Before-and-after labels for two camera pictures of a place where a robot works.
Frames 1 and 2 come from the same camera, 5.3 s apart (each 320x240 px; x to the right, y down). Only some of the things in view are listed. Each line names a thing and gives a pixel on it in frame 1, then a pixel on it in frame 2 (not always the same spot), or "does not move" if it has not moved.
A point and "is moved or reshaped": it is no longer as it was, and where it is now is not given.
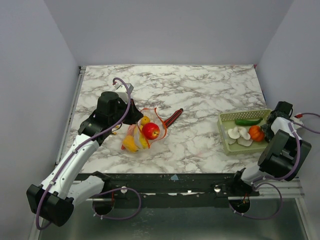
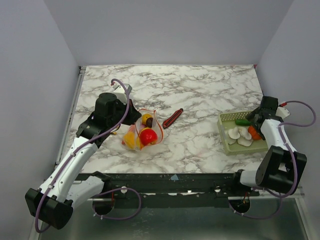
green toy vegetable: (241, 122) does not move
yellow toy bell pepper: (128, 142) is moved or reshaped
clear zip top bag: (148, 129) does not move
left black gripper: (135, 114) does not move
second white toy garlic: (244, 138) does not move
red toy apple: (150, 131) to (147, 136)
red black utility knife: (172, 119) does not move
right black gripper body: (267, 126) to (256, 119)
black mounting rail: (177, 186) does not move
